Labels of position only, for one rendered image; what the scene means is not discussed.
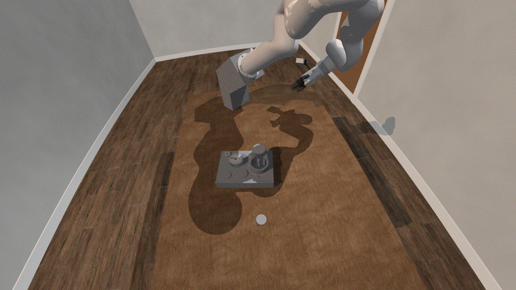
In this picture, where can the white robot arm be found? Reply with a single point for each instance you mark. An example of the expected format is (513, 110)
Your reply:
(299, 19)

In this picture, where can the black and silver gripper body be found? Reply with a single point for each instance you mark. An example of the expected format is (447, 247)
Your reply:
(314, 75)

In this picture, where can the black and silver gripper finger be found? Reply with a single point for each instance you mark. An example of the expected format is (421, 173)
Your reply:
(300, 87)
(298, 82)

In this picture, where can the grey toothed gear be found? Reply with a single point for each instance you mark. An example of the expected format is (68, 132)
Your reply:
(236, 160)

